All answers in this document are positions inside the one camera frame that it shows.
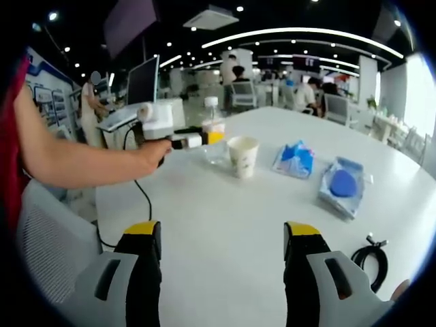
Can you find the grey office chair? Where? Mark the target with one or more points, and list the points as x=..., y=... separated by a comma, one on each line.
x=417, y=143
x=337, y=109
x=243, y=93

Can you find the blue white wall display board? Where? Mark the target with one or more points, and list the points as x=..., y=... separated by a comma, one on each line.
x=51, y=98

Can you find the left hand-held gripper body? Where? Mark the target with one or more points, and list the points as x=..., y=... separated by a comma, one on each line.
x=160, y=119

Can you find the person's right hand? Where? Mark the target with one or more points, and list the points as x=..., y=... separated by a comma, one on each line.
x=401, y=290

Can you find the dark hanging panel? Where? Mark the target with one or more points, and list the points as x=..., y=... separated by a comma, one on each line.
x=131, y=27

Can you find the white mesh office chair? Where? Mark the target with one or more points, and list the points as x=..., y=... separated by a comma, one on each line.
x=51, y=245

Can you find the person's red shirt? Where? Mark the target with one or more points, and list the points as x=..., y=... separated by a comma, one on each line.
x=8, y=143

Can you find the white table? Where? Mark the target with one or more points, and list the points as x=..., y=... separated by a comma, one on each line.
x=238, y=211

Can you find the curved ceiling light strip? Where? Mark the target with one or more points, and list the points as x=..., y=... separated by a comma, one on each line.
x=299, y=31

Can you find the ceiling air conditioner unit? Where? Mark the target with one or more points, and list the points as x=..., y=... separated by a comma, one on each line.
x=211, y=16

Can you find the clear bag with blue pad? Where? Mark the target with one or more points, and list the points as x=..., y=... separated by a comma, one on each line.
x=342, y=184

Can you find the person's left hand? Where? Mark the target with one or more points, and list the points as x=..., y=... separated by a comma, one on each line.
x=153, y=156

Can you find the blue tissue packet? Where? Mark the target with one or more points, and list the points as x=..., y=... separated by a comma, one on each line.
x=293, y=160

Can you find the open laptop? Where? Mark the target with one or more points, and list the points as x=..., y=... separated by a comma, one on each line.
x=143, y=81

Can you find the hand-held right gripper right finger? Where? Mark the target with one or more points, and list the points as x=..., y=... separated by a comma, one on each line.
x=299, y=272

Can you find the potted plant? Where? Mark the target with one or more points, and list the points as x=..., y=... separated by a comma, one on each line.
x=371, y=102

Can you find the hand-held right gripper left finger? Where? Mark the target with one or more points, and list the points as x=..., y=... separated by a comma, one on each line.
x=143, y=272

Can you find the white cabinet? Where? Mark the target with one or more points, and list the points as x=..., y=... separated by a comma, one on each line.
x=177, y=112

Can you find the white paper cup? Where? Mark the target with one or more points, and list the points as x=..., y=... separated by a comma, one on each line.
x=243, y=160

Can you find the clear plastic water bottle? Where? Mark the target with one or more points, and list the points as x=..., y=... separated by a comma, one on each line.
x=214, y=117

